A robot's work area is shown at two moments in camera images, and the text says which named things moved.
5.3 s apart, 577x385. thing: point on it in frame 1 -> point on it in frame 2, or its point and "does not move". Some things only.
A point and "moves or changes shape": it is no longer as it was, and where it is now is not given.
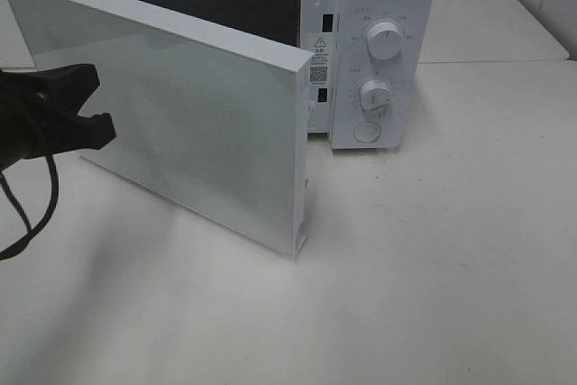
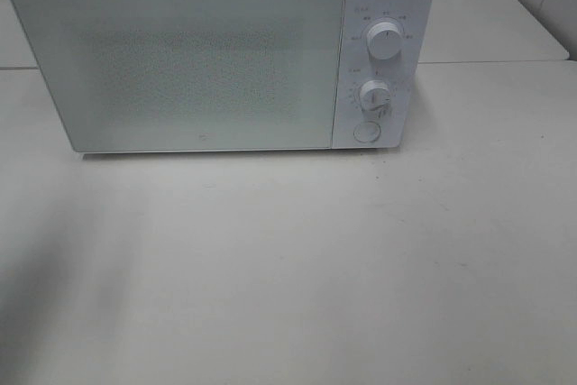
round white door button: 367,132 does not move
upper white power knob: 384,41 does not move
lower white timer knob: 375,96 does not move
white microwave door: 215,122 moves or changes shape
